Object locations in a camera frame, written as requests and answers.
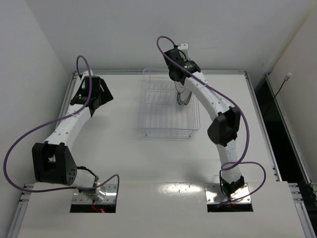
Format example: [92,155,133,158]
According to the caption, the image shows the black wall cable with plug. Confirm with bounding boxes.
[272,72,293,100]

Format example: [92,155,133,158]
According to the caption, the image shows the metal base plate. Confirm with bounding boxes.
[205,183,252,204]
[72,184,117,205]

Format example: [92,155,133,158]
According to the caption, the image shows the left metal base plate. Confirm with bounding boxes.
[72,184,117,205]

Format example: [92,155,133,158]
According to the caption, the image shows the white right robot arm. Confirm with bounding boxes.
[164,47,241,168]

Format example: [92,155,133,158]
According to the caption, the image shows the white plate with flower emblem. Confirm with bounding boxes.
[174,81,190,94]

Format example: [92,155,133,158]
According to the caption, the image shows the white wire dish rack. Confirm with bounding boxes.
[138,68,200,138]

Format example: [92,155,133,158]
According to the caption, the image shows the orange sunburst plate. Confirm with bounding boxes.
[184,91,192,105]

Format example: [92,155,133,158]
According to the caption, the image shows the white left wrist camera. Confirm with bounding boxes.
[81,70,94,78]

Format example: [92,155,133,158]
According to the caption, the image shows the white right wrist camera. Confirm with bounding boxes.
[177,43,190,60]

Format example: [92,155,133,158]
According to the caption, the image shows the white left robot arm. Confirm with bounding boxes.
[32,76,113,200]

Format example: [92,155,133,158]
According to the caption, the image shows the green rimmed white plate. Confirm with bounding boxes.
[177,92,190,105]

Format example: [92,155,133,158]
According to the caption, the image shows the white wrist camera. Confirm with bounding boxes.
[81,70,94,78]
[177,43,190,60]

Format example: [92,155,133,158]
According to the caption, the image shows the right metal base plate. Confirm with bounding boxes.
[205,183,252,204]

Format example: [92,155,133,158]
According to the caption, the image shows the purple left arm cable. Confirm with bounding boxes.
[3,55,120,194]

